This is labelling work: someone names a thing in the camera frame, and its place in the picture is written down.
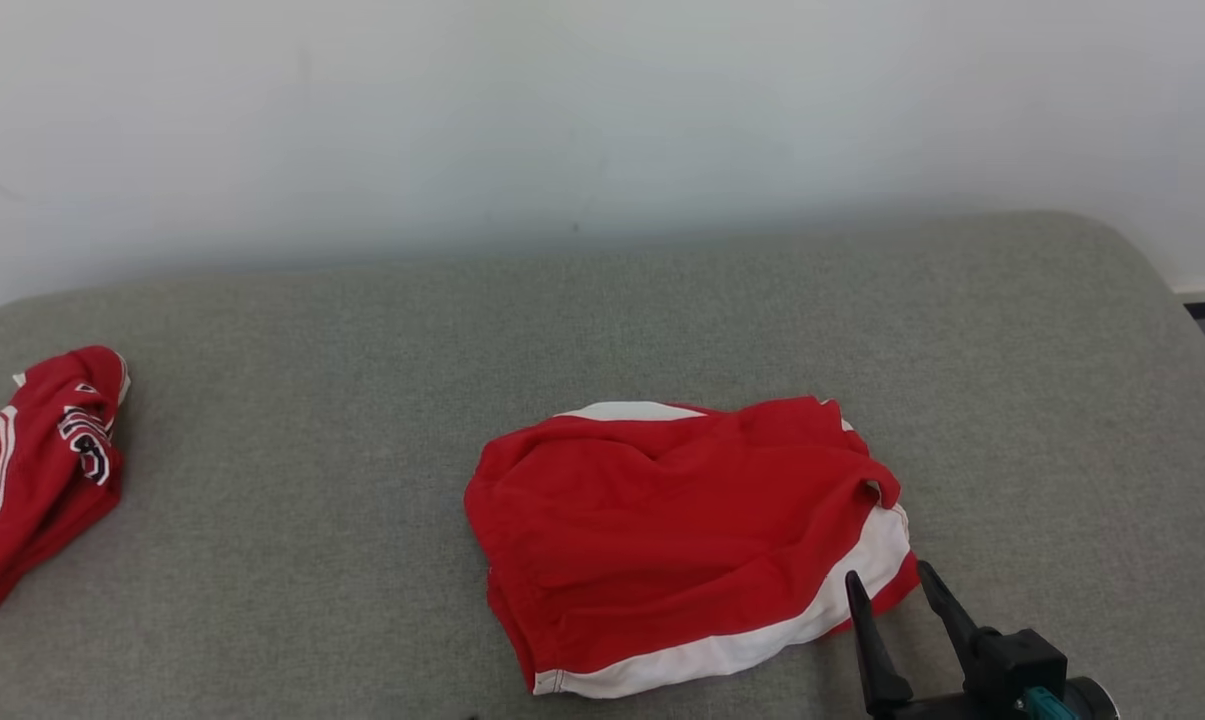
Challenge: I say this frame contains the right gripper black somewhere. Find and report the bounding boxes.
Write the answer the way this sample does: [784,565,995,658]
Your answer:
[846,561,1029,720]

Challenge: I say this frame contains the red white-trimmed shorts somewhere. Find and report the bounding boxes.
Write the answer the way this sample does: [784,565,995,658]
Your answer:
[463,396,920,699]

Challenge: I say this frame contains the red white-sleeved t-shirt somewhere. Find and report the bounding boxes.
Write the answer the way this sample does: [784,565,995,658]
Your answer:
[0,346,132,633]

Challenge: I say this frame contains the grey fabric sofa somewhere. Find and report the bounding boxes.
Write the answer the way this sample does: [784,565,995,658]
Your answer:
[0,210,1205,720]

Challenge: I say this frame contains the right camera cable teal plug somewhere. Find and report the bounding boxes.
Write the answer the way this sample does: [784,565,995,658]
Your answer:
[1022,685,1079,720]

